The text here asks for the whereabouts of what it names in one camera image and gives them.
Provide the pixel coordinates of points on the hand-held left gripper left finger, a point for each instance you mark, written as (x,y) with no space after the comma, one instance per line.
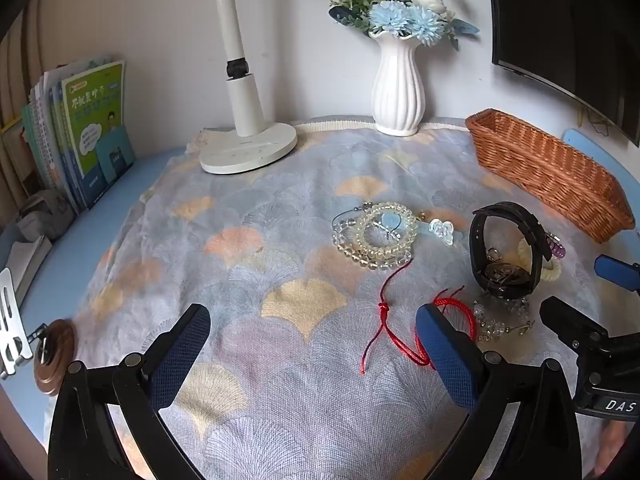
(180,350)

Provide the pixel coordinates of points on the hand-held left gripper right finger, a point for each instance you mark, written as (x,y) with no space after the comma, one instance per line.
(445,355)

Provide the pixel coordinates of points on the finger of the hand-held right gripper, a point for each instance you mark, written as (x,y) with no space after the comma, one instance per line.
(617,271)
(570,320)

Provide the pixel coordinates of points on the black wrist watch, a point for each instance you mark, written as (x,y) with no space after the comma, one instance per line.
(530,225)

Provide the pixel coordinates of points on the brown wicker basket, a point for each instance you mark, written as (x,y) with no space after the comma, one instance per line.
(540,170)

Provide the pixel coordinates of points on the person's right hand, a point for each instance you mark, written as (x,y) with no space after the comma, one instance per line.
(610,447)

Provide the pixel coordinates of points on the round wooden disc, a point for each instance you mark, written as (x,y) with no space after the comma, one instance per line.
(55,355)

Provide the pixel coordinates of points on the fan-patterned grey cloth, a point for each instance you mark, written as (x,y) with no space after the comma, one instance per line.
(300,260)

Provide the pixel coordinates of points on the silver metal stand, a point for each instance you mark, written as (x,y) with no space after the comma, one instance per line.
(12,330)

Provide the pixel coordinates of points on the white box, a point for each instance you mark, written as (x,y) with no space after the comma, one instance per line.
(25,260)

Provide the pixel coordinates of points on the grey pouch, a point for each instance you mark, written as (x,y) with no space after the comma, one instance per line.
(45,215)

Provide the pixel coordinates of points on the white desk lamp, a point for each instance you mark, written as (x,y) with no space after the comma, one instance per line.
(250,150)

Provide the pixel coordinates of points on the row of books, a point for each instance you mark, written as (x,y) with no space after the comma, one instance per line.
(95,125)

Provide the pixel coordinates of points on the black monitor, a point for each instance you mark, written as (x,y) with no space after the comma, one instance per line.
(565,20)

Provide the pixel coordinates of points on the white ribbed vase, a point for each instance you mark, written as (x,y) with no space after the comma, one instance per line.
(397,95)

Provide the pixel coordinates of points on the blue and white artificial flowers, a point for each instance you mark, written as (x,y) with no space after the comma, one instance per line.
(387,15)

